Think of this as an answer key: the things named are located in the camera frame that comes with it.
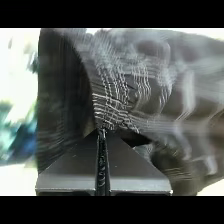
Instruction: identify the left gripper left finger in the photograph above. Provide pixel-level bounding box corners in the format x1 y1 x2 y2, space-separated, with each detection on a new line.
35 129 102 197

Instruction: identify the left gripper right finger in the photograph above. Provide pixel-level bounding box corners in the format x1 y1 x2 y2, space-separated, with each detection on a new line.
103 128 174 197

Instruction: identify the black checked shirt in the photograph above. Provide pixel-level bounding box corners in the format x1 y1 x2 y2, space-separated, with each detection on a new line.
35 28 224 197

